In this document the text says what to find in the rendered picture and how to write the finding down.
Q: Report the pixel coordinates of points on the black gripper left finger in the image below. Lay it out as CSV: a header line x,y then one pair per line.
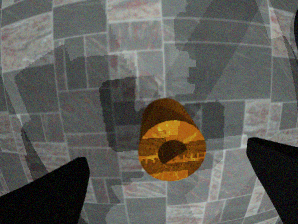
x,y
55,198

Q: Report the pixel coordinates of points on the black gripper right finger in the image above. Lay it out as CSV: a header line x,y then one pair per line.
x,y
276,166

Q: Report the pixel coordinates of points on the orange knob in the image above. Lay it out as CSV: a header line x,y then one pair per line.
x,y
171,146

